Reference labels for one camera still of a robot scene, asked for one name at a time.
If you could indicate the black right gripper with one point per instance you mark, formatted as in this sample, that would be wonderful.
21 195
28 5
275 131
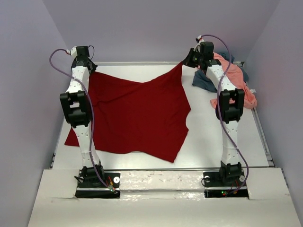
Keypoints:
187 62

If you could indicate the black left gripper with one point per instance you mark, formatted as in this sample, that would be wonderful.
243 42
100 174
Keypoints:
93 66

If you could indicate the red t shirt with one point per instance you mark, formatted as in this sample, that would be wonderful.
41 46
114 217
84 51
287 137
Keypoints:
149 117

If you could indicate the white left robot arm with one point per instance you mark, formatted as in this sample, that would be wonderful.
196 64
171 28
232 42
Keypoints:
78 112

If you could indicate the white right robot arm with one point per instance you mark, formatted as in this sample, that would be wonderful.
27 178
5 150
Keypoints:
229 110

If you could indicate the teal blue t shirt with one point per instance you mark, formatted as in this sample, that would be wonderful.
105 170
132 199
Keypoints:
202 81

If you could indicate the pink t shirt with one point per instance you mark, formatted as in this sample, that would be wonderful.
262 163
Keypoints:
250 101

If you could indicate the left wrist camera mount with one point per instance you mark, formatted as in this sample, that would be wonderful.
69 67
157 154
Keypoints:
72 52

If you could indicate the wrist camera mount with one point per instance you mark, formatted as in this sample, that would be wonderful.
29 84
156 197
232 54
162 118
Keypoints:
199 41
72 52

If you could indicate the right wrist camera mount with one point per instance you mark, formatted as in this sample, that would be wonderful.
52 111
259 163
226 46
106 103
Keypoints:
199 41

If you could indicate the aluminium back table rail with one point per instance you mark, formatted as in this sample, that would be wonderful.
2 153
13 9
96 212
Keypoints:
139 63

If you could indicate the aluminium table rail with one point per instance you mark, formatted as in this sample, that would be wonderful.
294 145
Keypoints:
263 138
168 169
139 63

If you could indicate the aluminium right table rail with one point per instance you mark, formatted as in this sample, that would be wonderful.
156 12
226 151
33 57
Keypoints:
263 138

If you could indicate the aluminium front table rail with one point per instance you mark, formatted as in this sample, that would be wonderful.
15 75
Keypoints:
168 169

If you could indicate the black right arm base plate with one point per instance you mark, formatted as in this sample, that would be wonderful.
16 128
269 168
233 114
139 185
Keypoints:
214 187

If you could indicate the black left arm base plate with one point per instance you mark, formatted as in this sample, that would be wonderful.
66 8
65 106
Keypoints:
96 189

